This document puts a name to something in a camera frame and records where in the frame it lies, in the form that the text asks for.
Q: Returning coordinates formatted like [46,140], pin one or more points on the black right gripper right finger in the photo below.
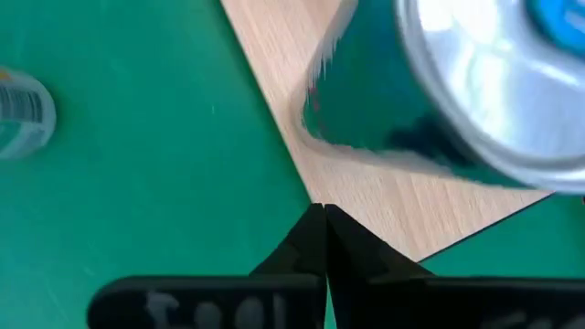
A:
[365,274]

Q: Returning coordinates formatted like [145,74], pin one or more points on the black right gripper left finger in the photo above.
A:
[292,274]

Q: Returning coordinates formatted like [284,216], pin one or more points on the blue silver energy drink can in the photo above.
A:
[480,68]

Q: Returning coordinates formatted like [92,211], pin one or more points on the green table mat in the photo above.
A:
[137,183]

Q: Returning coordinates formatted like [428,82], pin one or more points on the white Celsius can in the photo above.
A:
[23,119]

